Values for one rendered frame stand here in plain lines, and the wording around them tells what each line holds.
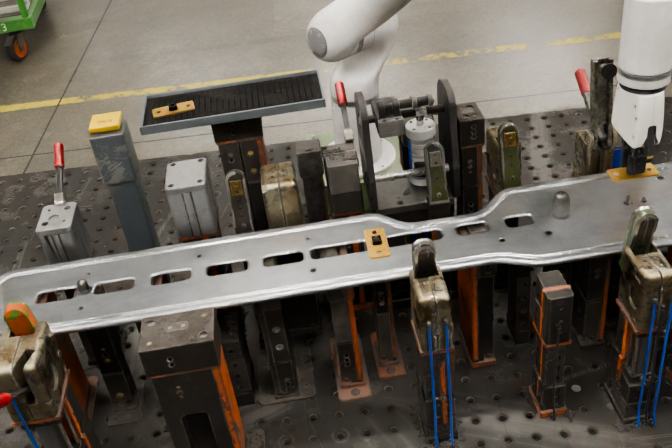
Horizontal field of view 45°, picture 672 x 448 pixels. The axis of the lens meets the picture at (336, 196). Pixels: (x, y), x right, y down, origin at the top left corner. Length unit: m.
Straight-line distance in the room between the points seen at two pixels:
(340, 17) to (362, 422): 0.85
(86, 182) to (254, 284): 1.10
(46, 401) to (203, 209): 0.44
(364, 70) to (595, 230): 0.72
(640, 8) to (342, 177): 0.61
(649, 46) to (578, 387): 0.65
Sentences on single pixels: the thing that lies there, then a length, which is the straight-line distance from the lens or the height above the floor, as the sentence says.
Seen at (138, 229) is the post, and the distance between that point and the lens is 1.80.
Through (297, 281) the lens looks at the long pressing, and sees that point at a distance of 1.40.
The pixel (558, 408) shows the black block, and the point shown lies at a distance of 1.56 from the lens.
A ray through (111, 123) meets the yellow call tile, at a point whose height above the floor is 1.16.
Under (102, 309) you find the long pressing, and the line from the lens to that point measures 1.45.
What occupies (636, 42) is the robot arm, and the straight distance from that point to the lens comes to 1.36.
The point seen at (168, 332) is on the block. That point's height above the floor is 1.03.
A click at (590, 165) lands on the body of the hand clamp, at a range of 1.65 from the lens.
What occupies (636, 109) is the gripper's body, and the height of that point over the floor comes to 1.22.
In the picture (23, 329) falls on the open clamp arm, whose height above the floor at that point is 1.06.
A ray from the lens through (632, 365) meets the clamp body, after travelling 1.48.
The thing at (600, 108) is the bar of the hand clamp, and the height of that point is 1.12.
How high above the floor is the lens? 1.90
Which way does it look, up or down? 35 degrees down
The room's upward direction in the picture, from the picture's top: 8 degrees counter-clockwise
